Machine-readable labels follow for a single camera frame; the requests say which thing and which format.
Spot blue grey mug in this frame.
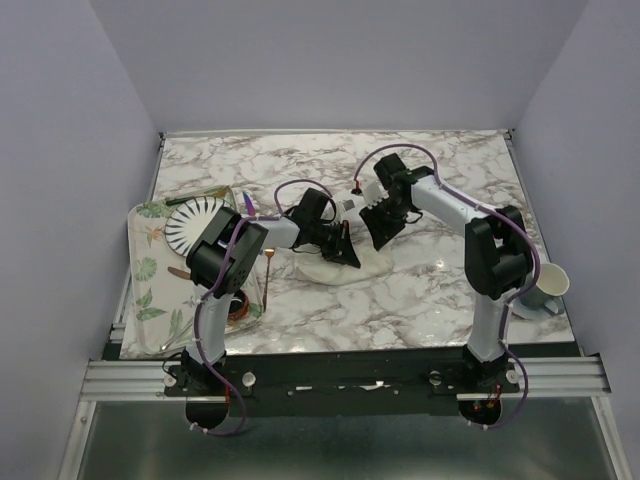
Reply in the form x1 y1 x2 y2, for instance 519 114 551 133
519 263 570 316

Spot green chopsticks on tray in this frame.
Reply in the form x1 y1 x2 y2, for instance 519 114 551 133
164 185 231 207

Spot white cloth napkin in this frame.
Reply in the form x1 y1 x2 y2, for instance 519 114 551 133
293 192 394 286

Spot black and copper small bowl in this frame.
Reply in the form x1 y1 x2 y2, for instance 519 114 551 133
227 290 250 323

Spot rose gold fork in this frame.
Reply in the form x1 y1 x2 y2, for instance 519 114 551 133
262 248 276 310

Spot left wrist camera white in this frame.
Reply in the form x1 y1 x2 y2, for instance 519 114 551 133
330 199 356 224

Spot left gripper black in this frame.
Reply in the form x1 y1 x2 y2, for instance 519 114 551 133
308 220 359 268

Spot purple cable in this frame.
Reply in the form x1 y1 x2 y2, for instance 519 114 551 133
192 178 339 439
353 143 544 432

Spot white saucer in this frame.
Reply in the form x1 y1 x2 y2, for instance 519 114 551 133
513 302 565 321

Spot leaf pattern serving tray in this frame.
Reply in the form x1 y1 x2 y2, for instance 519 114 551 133
121 185 266 359

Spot iridescent purple utensil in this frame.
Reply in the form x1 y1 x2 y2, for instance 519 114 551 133
242 192 256 216

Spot white plate blue stripes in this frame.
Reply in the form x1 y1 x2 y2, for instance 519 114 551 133
164 196 228 257

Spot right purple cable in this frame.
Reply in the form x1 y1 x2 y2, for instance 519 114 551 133
353 143 544 432

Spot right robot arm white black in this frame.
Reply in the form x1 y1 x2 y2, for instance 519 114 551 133
359 154 540 392

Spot aluminium frame rail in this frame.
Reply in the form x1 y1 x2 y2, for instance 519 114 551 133
80 357 611 402

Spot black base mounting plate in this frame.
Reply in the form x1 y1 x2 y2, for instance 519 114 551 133
165 347 520 417

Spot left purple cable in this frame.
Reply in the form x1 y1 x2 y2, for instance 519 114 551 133
192 178 339 439

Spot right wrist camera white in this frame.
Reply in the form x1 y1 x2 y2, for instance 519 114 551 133
352 182 385 208

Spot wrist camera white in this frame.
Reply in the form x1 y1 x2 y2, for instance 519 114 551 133
330 199 356 224
352 182 385 208

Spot copper spoon on tray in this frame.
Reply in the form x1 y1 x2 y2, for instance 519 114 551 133
167 267 190 279

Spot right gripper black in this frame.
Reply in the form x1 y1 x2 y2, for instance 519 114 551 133
357 198 410 251

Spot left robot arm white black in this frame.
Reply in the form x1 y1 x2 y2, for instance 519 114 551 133
187 188 361 395

